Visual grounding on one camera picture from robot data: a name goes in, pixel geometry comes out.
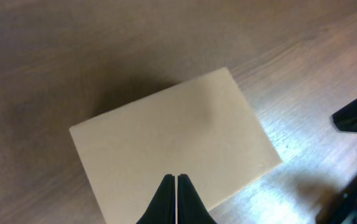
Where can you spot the brown cardboard box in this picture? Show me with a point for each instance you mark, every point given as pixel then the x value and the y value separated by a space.
pixel 203 127

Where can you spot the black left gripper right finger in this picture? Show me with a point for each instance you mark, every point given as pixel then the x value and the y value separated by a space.
pixel 190 207

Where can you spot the black aluminium frame rail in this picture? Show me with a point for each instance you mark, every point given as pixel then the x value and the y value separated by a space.
pixel 342 209

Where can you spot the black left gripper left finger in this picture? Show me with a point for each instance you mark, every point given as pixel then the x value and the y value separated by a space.
pixel 161 209

